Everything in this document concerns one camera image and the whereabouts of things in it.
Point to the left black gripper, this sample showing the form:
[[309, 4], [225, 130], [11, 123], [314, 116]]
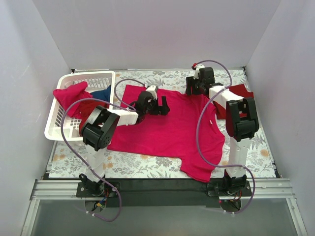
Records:
[[159, 108]]

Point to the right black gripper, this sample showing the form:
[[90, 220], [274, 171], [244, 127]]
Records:
[[192, 86]]

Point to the bright pink t shirt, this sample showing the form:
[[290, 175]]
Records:
[[198, 142]]

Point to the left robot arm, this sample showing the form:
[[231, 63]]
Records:
[[98, 122]]

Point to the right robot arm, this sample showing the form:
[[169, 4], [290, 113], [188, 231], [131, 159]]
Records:
[[241, 123]]

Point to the floral patterned table mat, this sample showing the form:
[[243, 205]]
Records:
[[65, 164]]

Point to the folded dark red t shirt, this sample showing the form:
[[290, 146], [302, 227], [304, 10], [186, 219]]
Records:
[[237, 93]]

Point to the blue t shirt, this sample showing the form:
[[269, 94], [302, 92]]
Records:
[[103, 95]]

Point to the dark red crumpled t shirt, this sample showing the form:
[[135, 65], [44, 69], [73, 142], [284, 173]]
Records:
[[86, 108]]

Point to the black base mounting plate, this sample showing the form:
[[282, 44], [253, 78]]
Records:
[[155, 192]]

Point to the pink t shirt in basket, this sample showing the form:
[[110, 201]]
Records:
[[73, 93]]

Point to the white plastic laundry basket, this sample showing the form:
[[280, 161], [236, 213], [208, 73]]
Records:
[[96, 80]]

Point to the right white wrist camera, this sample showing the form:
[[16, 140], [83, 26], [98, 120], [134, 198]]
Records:
[[197, 67]]

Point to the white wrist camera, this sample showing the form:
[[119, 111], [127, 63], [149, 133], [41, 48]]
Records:
[[197, 67], [151, 91]]

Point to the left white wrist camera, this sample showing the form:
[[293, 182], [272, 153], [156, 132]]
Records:
[[151, 91]]

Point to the aluminium frame rail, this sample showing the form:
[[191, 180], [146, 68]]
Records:
[[271, 188]]

